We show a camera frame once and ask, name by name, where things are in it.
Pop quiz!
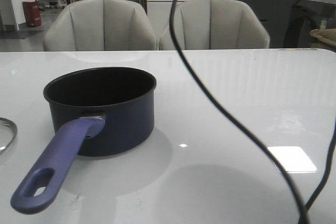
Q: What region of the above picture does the blue saucepan with handle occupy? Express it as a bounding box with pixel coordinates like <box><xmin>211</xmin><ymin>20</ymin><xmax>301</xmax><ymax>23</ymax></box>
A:
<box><xmin>10</xmin><ymin>67</ymin><xmax>156</xmax><ymax>214</ymax></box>

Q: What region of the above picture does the glass lid blue knob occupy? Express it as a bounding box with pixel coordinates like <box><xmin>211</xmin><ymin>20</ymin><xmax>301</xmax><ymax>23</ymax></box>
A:
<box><xmin>1</xmin><ymin>118</ymin><xmax>17</xmax><ymax>155</ymax></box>

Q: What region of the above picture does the right grey upholstered chair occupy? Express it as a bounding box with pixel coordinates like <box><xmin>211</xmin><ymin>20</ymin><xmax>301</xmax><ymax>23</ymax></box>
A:
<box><xmin>174</xmin><ymin>0</ymin><xmax>270</xmax><ymax>50</ymax></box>

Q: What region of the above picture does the grey upholstered chair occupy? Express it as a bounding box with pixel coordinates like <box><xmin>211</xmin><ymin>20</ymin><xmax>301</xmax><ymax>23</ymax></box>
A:
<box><xmin>174</xmin><ymin>0</ymin><xmax>270</xmax><ymax>50</ymax></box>
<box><xmin>43</xmin><ymin>0</ymin><xmax>158</xmax><ymax>51</ymax></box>

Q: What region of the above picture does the left grey upholstered chair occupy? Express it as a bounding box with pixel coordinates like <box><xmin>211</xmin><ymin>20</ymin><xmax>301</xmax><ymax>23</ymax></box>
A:
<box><xmin>43</xmin><ymin>0</ymin><xmax>158</xmax><ymax>51</ymax></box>

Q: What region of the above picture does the dark appliance at right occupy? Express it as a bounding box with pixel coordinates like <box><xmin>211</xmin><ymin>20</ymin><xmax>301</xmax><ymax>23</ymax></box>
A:
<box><xmin>283</xmin><ymin>0</ymin><xmax>335</xmax><ymax>48</ymax></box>

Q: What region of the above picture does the red bin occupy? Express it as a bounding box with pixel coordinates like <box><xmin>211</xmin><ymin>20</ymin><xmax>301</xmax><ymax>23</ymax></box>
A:
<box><xmin>23</xmin><ymin>1</ymin><xmax>41</xmax><ymax>27</ymax></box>

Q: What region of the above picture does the beige cushion at right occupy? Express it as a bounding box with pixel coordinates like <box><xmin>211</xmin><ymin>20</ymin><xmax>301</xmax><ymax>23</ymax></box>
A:
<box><xmin>310</xmin><ymin>28</ymin><xmax>336</xmax><ymax>52</ymax></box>

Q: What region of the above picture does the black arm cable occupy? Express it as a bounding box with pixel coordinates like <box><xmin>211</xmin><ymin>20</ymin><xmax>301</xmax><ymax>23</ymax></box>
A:
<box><xmin>169</xmin><ymin>0</ymin><xmax>336</xmax><ymax>224</ymax></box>

